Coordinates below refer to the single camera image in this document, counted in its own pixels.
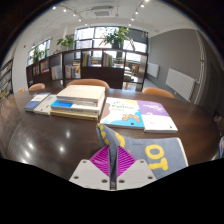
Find colourful illustrated book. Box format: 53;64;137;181
99;96;145;130

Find grey towel with yellow letters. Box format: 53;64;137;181
95;123;189;183

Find small white wall radiator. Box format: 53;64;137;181
147;62;160;79

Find small blue book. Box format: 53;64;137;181
24;92;51;113

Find ceiling spot lights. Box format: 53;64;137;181
51;0;148;28

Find large cream book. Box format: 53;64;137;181
55;84;106;108

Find yellow-edged flat book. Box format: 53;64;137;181
49;109;100;122

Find potted green plants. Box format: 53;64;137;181
31;27;133;64

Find blue and red book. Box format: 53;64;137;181
218;136;224;158

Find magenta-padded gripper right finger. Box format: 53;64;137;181
116;146;158;191

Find purple and white book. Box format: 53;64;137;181
137;99;179;134

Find large white wall radiator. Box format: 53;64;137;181
165;68;198;102

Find wall bookshelf unit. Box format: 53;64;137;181
0;59;14;104

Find ceiling air conditioner unit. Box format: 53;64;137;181
90;5;114;18

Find thin white book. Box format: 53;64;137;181
33;94;58;116

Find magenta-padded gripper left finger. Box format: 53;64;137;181
69;145;112;191

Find dark open shelf unit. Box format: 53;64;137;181
25;48;149;92

